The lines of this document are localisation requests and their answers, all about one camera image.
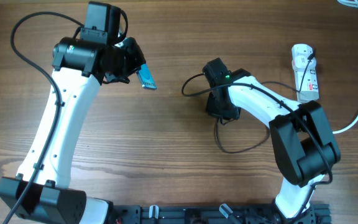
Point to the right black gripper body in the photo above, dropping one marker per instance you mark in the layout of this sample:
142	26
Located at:
222	109

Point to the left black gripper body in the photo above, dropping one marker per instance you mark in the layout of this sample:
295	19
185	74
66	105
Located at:
128	58

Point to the turquoise screen smartphone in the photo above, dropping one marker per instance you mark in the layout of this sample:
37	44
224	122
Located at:
145	78

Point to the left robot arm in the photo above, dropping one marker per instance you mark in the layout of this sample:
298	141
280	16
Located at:
100	52

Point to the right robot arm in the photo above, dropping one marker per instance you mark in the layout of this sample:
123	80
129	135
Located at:
303	142

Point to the white charger adapter plug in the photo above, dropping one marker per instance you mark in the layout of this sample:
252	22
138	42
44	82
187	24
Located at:
300	63

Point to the white power strip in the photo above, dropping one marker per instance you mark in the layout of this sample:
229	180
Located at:
306	83

